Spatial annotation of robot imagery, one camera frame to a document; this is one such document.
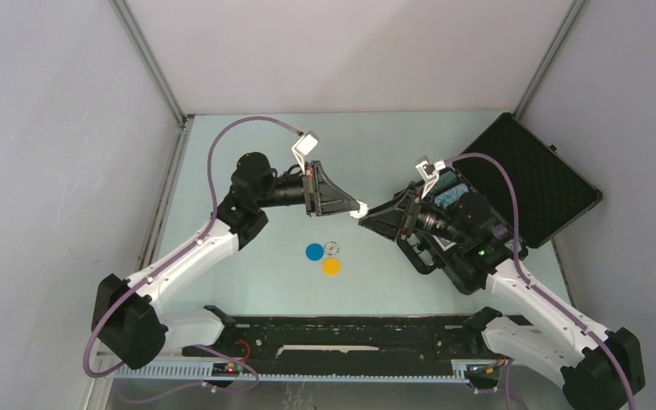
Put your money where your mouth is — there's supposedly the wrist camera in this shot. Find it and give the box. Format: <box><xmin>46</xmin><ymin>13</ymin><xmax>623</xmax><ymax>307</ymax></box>
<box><xmin>415</xmin><ymin>156</ymin><xmax>447</xmax><ymax>199</ymax></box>
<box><xmin>291</xmin><ymin>132</ymin><xmax>319</xmax><ymax>173</ymax></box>

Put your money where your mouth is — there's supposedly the blue card deck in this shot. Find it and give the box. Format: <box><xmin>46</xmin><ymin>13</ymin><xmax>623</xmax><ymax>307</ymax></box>
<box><xmin>434</xmin><ymin>236</ymin><xmax>455</xmax><ymax>251</ymax></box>

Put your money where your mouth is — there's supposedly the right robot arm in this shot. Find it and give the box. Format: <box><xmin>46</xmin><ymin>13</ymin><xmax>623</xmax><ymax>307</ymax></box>
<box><xmin>359</xmin><ymin>189</ymin><xmax>645</xmax><ymax>409</ymax></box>

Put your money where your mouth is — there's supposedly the black poker case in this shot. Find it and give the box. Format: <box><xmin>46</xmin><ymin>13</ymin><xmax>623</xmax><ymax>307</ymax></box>
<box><xmin>392</xmin><ymin>112</ymin><xmax>604</xmax><ymax>296</ymax></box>

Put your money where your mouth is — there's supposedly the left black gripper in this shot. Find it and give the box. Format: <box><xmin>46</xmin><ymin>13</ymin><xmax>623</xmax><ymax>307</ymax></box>
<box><xmin>255</xmin><ymin>161</ymin><xmax>359</xmax><ymax>218</ymax></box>

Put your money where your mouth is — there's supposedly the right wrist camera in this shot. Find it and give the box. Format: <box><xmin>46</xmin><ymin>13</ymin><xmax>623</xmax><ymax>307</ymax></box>
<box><xmin>415</xmin><ymin>156</ymin><xmax>447</xmax><ymax>199</ymax></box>

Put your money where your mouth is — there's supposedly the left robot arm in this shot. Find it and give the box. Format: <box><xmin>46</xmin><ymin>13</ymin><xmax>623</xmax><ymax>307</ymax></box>
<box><xmin>91</xmin><ymin>152</ymin><xmax>367</xmax><ymax>370</ymax></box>

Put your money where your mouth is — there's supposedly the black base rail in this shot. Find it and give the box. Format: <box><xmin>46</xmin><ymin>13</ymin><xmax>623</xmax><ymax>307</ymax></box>
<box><xmin>210</xmin><ymin>315</ymin><xmax>500</xmax><ymax>378</ymax></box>

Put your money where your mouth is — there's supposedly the purple chip row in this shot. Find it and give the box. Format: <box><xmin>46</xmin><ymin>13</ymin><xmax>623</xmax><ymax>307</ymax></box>
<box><xmin>491</xmin><ymin>225</ymin><xmax>508</xmax><ymax>240</ymax></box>

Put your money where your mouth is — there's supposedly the yellow disc chip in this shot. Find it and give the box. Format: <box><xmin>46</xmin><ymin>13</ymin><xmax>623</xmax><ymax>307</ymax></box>
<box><xmin>321</xmin><ymin>257</ymin><xmax>343</xmax><ymax>276</ymax></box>

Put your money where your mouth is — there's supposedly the blue chip row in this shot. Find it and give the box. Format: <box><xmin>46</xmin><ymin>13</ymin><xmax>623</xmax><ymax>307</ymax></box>
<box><xmin>434</xmin><ymin>184</ymin><xmax>469</xmax><ymax>208</ymax></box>

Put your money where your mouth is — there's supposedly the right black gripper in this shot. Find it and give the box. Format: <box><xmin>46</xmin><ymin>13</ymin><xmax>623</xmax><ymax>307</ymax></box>
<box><xmin>360</xmin><ymin>181</ymin><xmax>469</xmax><ymax>246</ymax></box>

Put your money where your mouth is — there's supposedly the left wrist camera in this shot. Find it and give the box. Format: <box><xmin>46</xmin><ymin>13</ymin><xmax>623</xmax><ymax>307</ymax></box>
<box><xmin>291</xmin><ymin>132</ymin><xmax>319</xmax><ymax>173</ymax></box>

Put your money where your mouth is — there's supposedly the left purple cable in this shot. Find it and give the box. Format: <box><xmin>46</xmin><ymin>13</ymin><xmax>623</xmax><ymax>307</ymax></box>
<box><xmin>82</xmin><ymin>116</ymin><xmax>305</xmax><ymax>379</ymax></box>

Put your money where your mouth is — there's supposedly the blue disc chip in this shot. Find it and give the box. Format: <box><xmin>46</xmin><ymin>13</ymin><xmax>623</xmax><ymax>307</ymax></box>
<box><xmin>305</xmin><ymin>243</ymin><xmax>325</xmax><ymax>261</ymax></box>

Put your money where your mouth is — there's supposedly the white poker chip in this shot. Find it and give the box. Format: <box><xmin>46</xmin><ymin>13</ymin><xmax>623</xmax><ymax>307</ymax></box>
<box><xmin>348</xmin><ymin>202</ymin><xmax>369</xmax><ymax>220</ymax></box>
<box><xmin>324</xmin><ymin>241</ymin><xmax>339</xmax><ymax>256</ymax></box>

